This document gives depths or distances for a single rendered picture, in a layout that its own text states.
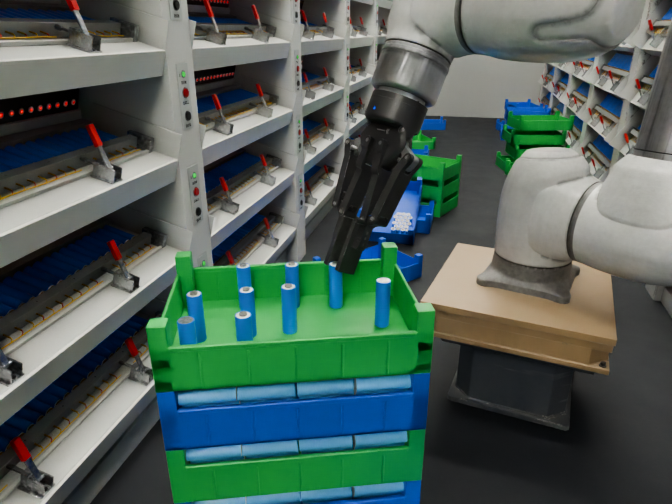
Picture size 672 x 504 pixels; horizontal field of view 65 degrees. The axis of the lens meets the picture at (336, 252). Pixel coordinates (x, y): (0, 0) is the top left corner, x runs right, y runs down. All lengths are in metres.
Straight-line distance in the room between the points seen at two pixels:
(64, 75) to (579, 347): 0.92
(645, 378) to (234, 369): 1.09
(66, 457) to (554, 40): 0.88
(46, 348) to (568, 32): 0.77
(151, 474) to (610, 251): 0.91
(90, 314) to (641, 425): 1.09
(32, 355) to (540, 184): 0.88
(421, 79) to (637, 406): 0.93
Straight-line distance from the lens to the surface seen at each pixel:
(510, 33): 0.62
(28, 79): 0.79
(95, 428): 1.01
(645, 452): 1.25
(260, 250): 1.59
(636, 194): 0.98
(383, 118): 0.67
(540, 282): 1.11
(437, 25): 0.67
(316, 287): 0.75
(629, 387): 1.41
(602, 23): 0.60
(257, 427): 0.63
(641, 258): 0.99
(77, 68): 0.86
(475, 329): 1.04
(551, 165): 1.05
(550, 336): 1.02
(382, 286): 0.65
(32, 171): 0.88
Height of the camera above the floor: 0.76
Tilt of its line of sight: 23 degrees down
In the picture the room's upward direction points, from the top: straight up
